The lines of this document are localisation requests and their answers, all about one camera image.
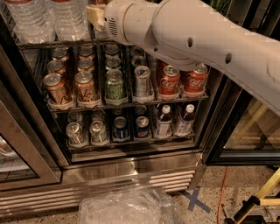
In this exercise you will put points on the middle green can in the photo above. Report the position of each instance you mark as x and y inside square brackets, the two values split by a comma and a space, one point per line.
[113, 63]

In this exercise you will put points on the bottom left pepsi can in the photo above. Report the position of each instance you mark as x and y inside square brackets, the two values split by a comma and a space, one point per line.
[120, 128]

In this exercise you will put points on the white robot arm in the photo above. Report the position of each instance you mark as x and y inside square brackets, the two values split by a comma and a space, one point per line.
[184, 33]

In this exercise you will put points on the yellow black stand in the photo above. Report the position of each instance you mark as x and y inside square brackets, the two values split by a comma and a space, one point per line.
[261, 199]

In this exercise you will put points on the blue tape cross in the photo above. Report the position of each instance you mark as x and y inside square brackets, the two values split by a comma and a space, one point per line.
[194, 200]

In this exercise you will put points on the dark drink bottle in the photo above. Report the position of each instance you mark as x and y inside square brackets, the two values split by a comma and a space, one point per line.
[164, 120]
[185, 121]

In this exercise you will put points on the bottom left silver can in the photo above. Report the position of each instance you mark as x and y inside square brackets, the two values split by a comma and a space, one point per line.
[75, 133]

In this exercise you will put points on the gold can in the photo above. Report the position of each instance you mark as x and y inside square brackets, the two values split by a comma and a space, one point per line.
[86, 65]
[86, 52]
[56, 67]
[60, 54]
[85, 86]
[56, 85]

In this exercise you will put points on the front silver slim can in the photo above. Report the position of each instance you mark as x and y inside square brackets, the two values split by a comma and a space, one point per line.
[143, 81]

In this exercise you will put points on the left glass fridge door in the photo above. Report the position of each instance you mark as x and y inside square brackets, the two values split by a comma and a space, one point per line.
[24, 160]

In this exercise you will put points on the pepsi can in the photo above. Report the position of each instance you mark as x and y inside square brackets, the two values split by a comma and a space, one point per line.
[142, 127]
[120, 128]

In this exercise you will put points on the front left gold can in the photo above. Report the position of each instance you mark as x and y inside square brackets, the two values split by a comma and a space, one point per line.
[56, 85]

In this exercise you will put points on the bottom right pepsi can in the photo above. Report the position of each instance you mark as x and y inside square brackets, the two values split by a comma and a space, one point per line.
[142, 127]

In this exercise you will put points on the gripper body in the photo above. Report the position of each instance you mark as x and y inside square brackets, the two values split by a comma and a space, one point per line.
[114, 16]

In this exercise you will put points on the back left gold can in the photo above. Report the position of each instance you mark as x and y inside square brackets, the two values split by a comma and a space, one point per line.
[60, 54]

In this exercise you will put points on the right clear water bottle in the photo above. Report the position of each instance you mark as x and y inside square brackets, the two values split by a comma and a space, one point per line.
[71, 23]

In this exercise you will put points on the clear plastic bag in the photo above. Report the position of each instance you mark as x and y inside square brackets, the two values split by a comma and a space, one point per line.
[130, 206]

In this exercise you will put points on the back green can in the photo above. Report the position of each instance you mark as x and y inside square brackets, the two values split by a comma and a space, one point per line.
[112, 51]

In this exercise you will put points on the clear water bottle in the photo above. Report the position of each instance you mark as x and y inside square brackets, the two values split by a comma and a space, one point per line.
[33, 21]
[71, 23]

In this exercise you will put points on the silver slim can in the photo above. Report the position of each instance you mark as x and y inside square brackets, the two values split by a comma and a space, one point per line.
[138, 60]
[143, 81]

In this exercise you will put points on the stainless steel fridge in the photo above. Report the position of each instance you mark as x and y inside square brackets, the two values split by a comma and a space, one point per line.
[170, 162]

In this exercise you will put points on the right open glass door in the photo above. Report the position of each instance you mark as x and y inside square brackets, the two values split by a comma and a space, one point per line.
[242, 130]

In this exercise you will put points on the middle left gold can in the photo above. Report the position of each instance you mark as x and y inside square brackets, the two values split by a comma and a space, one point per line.
[56, 67]

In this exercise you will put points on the front green can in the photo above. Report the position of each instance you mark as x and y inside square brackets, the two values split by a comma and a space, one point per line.
[114, 85]

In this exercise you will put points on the left dark drink bottle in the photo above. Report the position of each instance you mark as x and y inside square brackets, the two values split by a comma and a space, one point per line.
[164, 120]

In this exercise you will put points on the front right coca-cola can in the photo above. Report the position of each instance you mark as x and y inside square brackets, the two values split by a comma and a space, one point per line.
[194, 81]

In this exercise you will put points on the middle silver slim can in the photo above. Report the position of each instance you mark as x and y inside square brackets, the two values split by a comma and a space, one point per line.
[138, 60]

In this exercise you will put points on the front left coca-cola can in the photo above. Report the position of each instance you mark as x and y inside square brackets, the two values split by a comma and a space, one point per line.
[169, 81]

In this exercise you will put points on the left clear water bottle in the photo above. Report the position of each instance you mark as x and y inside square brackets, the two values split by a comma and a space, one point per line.
[33, 21]

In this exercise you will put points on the dark green can right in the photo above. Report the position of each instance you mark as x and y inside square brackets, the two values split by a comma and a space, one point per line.
[221, 6]

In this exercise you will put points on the right dark drink bottle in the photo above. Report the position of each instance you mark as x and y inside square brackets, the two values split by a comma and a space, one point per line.
[185, 121]

